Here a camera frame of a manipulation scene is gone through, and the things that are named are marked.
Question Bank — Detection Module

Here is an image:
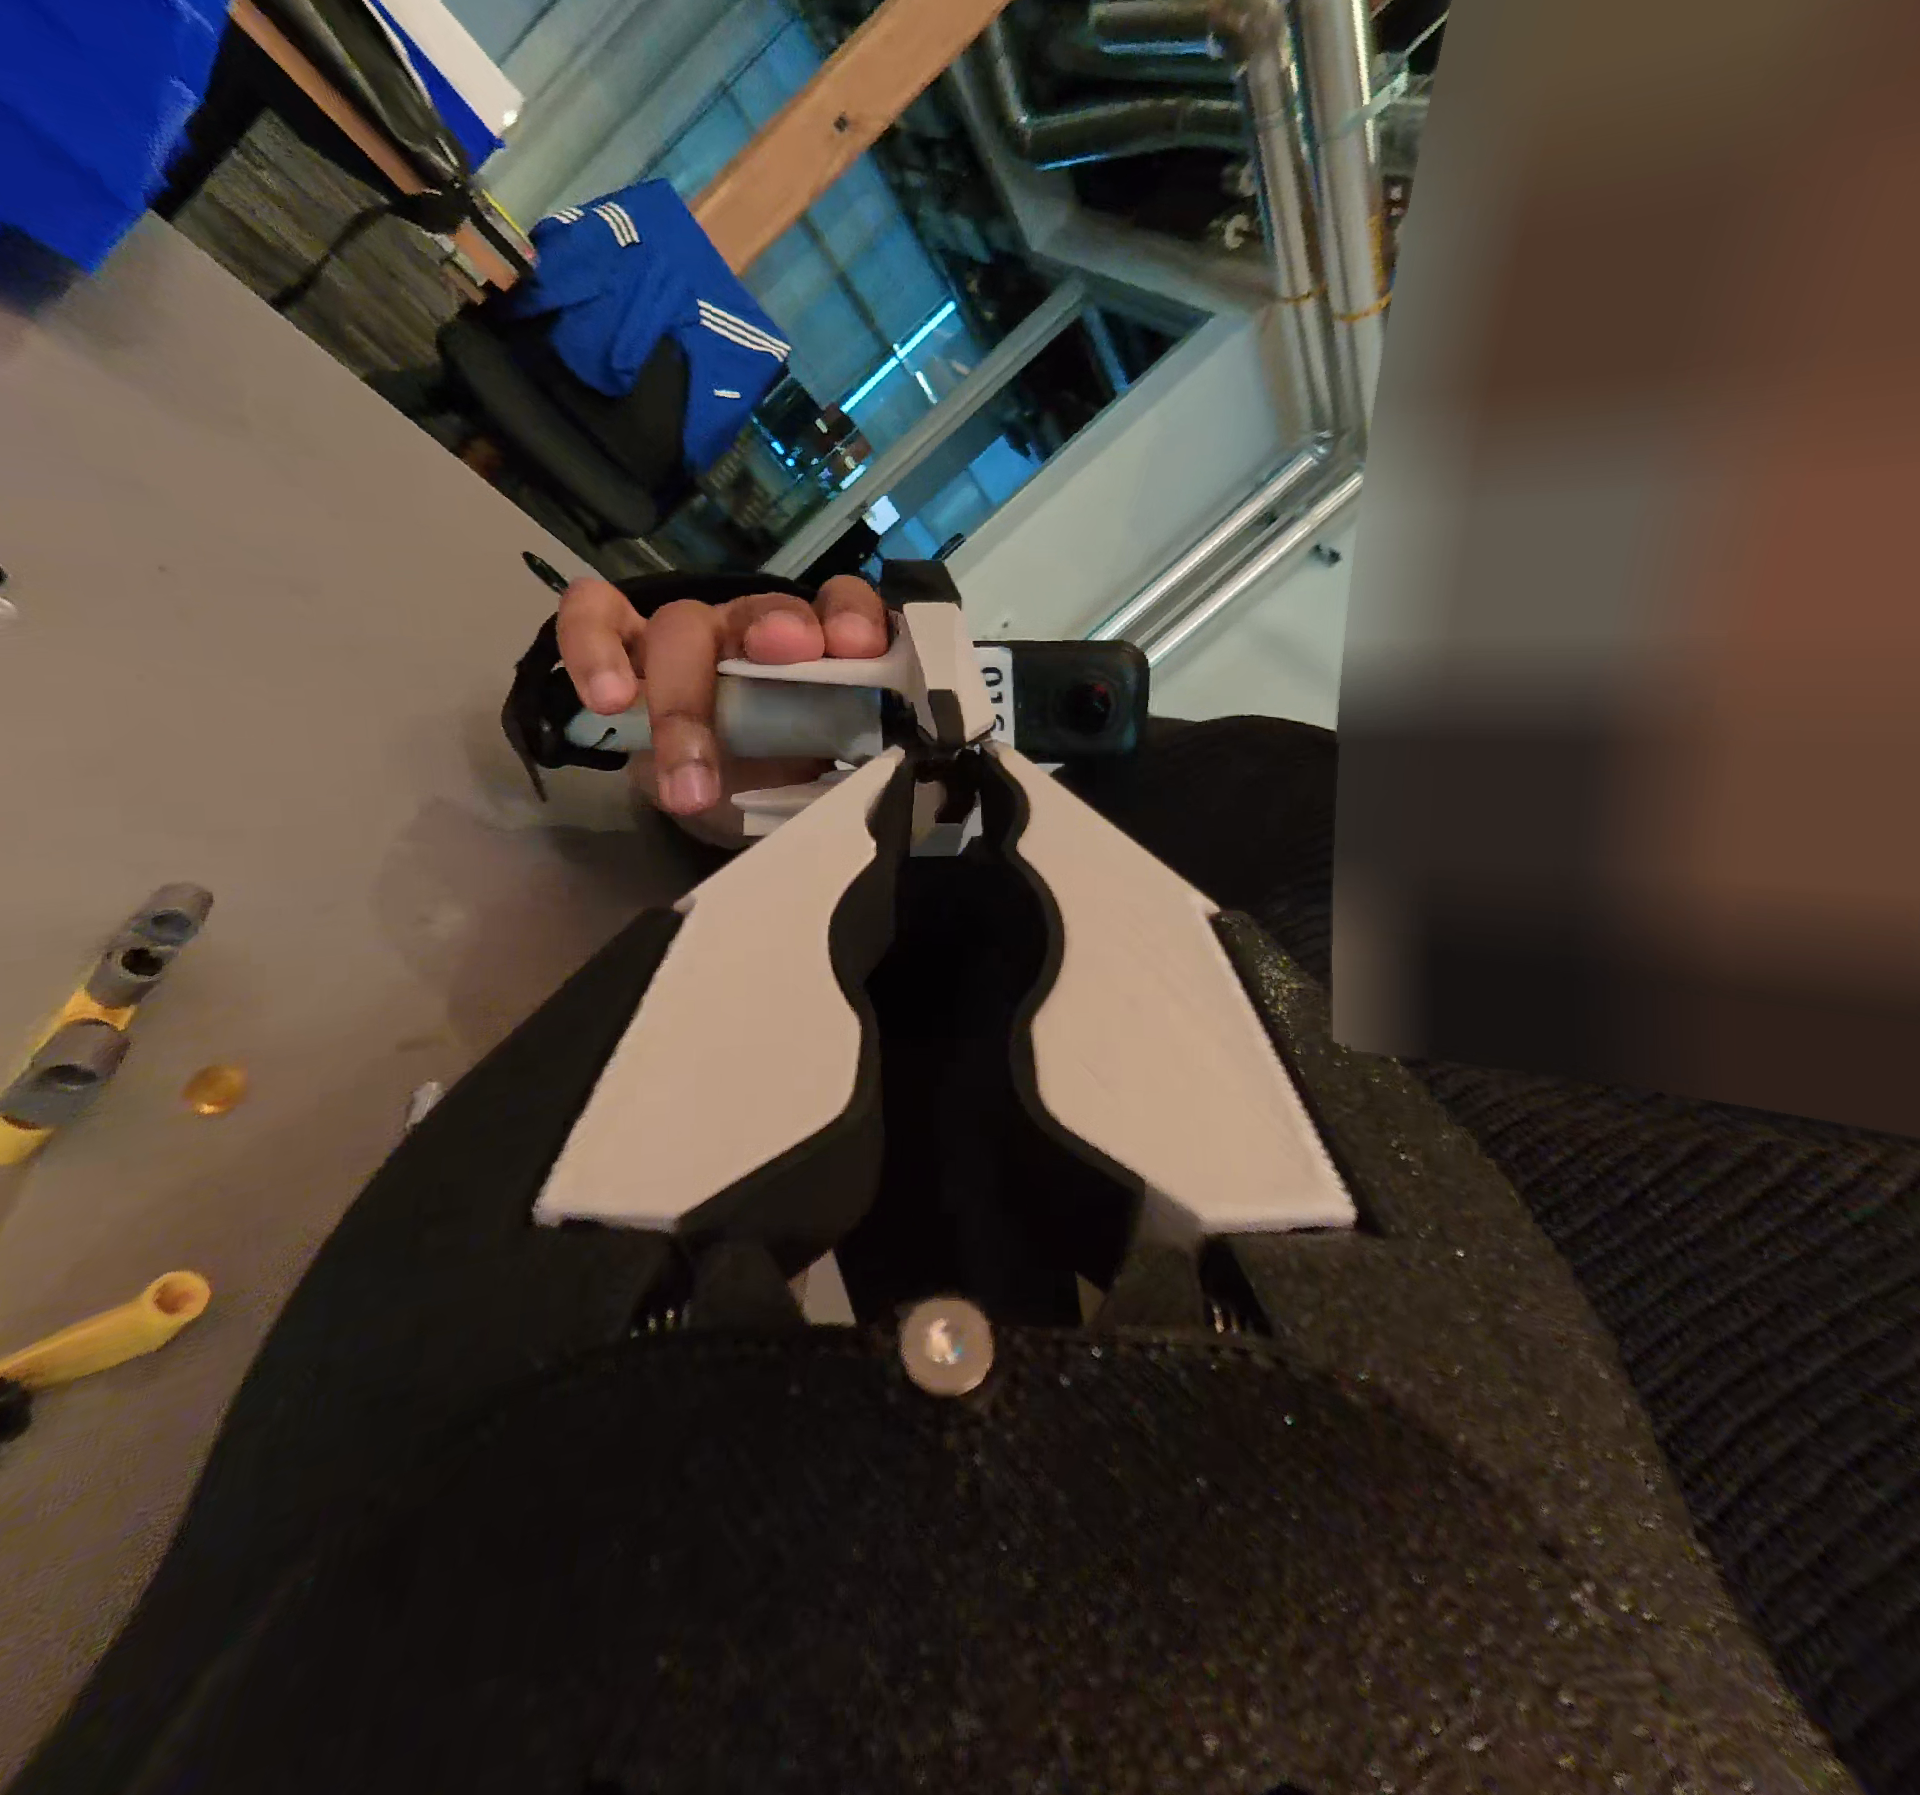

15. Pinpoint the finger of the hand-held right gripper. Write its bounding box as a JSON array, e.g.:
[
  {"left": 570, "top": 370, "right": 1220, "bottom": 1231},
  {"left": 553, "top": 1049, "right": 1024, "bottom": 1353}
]
[
  {"left": 897, "top": 604, "right": 981, "bottom": 756},
  {"left": 906, "top": 775, "right": 987, "bottom": 861}
]

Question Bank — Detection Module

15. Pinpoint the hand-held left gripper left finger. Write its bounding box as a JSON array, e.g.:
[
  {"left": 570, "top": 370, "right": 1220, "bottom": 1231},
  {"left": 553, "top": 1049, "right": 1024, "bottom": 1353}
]
[{"left": 531, "top": 749, "right": 916, "bottom": 1245}]

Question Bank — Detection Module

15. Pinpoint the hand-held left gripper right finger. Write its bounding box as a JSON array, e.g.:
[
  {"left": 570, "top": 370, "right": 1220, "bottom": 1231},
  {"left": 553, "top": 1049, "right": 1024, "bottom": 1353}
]
[{"left": 979, "top": 749, "right": 1359, "bottom": 1245}]

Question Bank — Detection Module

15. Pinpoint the dark grey pin connector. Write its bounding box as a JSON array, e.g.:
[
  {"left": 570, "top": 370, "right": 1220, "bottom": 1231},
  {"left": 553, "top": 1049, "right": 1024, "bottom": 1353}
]
[
  {"left": 87, "top": 883, "right": 213, "bottom": 1012},
  {"left": 0, "top": 1023, "right": 132, "bottom": 1133}
]

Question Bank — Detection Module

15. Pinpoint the grey yellow connector assembly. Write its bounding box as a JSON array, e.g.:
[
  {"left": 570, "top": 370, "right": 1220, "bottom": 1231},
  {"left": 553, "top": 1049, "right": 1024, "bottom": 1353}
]
[{"left": 0, "top": 982, "right": 139, "bottom": 1169}]

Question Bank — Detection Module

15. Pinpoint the person's right forearm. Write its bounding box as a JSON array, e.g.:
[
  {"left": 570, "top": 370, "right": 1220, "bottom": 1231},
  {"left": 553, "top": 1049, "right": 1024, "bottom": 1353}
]
[{"left": 1049, "top": 714, "right": 1341, "bottom": 994}]

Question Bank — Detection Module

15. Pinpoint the person's right hand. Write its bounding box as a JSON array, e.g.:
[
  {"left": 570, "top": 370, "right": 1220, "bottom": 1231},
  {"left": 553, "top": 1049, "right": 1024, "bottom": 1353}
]
[{"left": 554, "top": 572, "right": 897, "bottom": 819}]

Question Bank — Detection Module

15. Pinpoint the black office chair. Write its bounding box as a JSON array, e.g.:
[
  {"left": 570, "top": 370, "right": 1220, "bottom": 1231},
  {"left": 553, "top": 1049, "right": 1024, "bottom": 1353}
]
[{"left": 434, "top": 317, "right": 693, "bottom": 547}]

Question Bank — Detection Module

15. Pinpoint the blue striped jacket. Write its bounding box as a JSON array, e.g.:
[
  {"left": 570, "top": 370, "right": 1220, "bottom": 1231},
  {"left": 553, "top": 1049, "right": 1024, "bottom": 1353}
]
[{"left": 503, "top": 179, "right": 791, "bottom": 469}]

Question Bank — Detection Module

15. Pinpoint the wooden beam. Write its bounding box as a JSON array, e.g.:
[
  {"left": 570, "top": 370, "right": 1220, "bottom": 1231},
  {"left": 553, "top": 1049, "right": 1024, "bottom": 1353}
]
[{"left": 690, "top": 0, "right": 1142, "bottom": 275}]

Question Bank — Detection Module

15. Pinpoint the yellow tapered connector piece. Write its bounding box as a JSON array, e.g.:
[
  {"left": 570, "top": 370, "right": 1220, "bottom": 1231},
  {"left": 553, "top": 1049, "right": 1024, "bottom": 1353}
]
[{"left": 0, "top": 1270, "right": 213, "bottom": 1395}]

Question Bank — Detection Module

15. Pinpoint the silver insulated pipework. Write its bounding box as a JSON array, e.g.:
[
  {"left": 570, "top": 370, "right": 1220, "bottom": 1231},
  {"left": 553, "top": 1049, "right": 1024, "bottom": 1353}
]
[{"left": 931, "top": 0, "right": 1388, "bottom": 478}]

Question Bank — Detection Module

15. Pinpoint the blue plastic bin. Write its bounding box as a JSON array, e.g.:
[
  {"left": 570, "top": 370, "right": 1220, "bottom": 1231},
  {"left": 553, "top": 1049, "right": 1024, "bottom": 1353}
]
[{"left": 0, "top": 0, "right": 240, "bottom": 278}]

